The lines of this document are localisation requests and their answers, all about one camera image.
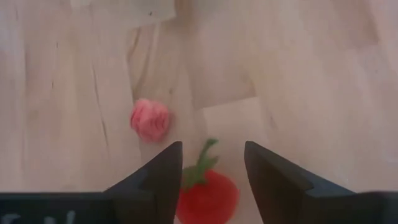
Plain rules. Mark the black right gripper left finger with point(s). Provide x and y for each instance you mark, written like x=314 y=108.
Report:
x=155 y=189

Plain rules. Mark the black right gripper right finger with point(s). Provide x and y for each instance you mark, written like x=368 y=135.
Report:
x=276 y=189

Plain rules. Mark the red toy tomato green stem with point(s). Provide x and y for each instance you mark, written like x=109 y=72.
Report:
x=208 y=199

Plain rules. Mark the pink toy raspberry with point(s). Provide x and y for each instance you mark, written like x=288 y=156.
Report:
x=150 y=120

